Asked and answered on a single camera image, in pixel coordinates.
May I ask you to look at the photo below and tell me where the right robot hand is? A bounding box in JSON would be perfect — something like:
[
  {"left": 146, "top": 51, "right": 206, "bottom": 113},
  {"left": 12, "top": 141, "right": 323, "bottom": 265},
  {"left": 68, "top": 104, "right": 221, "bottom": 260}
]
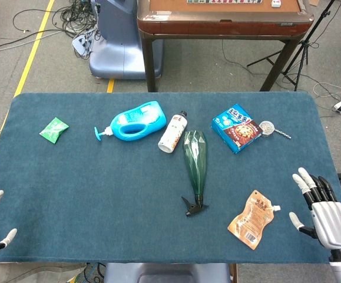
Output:
[{"left": 289, "top": 167, "right": 341, "bottom": 251}]

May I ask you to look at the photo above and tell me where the green spray bottle black trigger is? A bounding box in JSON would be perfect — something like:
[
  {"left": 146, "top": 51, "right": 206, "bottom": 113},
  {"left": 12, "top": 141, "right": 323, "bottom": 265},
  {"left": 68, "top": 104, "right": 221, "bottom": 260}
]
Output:
[{"left": 181, "top": 130, "right": 210, "bottom": 218}]

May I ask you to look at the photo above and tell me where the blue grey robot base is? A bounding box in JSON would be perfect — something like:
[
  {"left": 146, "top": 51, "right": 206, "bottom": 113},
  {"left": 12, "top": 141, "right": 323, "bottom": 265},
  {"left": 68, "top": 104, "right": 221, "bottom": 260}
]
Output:
[{"left": 89, "top": 0, "right": 164, "bottom": 80}]

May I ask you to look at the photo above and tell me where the blue pump detergent bottle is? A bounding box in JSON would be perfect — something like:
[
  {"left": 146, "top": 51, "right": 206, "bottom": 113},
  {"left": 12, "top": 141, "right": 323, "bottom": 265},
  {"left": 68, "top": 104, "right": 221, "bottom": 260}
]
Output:
[{"left": 94, "top": 100, "right": 167, "bottom": 142}]

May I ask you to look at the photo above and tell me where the white drink bottle black cap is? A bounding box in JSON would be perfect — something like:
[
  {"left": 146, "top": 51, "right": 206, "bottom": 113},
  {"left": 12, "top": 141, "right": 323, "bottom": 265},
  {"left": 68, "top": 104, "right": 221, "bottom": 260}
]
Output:
[{"left": 157, "top": 110, "right": 188, "bottom": 153}]

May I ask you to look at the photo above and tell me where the orange spouted pouch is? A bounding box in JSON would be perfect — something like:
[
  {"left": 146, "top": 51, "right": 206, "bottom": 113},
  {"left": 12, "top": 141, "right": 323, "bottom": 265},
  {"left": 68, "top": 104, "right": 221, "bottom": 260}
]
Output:
[{"left": 227, "top": 189, "right": 282, "bottom": 251}]

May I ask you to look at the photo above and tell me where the green snack sachet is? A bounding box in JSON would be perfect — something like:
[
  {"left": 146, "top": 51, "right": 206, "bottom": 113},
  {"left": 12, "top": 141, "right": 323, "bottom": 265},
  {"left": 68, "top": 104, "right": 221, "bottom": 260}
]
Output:
[{"left": 39, "top": 117, "right": 70, "bottom": 144}]

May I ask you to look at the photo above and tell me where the blue table cloth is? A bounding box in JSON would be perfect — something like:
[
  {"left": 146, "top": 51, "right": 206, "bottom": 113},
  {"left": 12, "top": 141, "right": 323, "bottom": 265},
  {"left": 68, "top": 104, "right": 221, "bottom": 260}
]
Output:
[{"left": 0, "top": 93, "right": 339, "bottom": 265}]

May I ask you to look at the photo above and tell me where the blue cookie box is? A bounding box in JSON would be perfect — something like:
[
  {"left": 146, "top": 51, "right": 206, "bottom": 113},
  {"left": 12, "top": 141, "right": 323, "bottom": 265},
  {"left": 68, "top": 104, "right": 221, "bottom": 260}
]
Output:
[{"left": 211, "top": 103, "right": 263, "bottom": 154}]

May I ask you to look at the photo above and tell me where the grey robot torso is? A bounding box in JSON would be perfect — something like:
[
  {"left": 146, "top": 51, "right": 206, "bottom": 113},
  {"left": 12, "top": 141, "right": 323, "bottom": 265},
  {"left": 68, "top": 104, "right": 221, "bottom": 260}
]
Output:
[{"left": 104, "top": 262, "right": 231, "bottom": 283}]

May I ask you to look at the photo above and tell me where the black tripod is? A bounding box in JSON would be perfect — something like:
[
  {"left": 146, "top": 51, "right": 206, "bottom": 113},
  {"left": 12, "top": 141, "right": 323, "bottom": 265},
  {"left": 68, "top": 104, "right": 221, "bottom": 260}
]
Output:
[{"left": 246, "top": 0, "right": 336, "bottom": 91}]

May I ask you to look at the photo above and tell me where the grey power strip with plugs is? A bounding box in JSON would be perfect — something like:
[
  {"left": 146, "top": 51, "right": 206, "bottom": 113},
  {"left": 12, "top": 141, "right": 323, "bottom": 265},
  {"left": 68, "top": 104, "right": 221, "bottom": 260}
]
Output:
[{"left": 71, "top": 29, "right": 97, "bottom": 54}]

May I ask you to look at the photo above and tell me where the brown mahjong table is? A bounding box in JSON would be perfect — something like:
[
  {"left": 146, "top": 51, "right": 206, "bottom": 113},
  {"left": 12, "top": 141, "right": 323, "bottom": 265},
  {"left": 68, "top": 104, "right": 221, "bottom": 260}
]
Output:
[{"left": 137, "top": 0, "right": 314, "bottom": 93}]

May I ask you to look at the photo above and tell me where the row of face-up mahjong tiles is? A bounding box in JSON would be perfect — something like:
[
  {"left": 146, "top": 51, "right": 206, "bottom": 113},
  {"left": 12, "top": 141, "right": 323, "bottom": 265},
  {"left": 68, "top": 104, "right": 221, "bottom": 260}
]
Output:
[{"left": 187, "top": 0, "right": 263, "bottom": 5}]

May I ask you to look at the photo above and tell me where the black cable bundle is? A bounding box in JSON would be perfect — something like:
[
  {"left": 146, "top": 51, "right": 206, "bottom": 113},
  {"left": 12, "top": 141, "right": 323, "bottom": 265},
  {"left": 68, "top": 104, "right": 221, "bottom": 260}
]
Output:
[{"left": 11, "top": 0, "right": 100, "bottom": 61}]

